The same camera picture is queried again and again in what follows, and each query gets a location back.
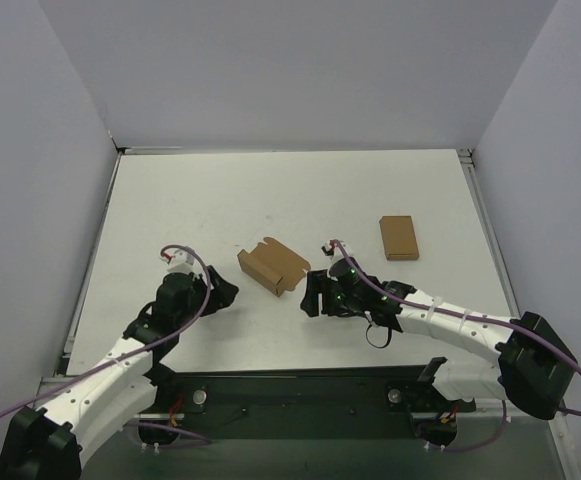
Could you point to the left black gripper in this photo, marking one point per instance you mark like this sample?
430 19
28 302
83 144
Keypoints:
210 292

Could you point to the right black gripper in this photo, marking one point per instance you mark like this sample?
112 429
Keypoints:
324 293

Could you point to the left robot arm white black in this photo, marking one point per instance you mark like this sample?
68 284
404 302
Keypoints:
57 439

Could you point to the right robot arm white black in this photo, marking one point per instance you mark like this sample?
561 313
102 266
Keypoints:
528 361

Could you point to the small folded cardboard box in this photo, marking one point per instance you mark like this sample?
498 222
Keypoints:
399 238

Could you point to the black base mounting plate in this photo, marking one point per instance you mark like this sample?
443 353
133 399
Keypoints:
370 403

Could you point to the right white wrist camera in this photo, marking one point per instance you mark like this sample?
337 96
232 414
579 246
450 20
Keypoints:
341 258

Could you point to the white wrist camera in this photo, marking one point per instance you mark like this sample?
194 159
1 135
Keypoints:
178 261
341 258

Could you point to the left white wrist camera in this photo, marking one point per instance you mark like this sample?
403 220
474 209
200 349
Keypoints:
178 261

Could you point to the aluminium frame rail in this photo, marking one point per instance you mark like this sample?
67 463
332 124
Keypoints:
468 166

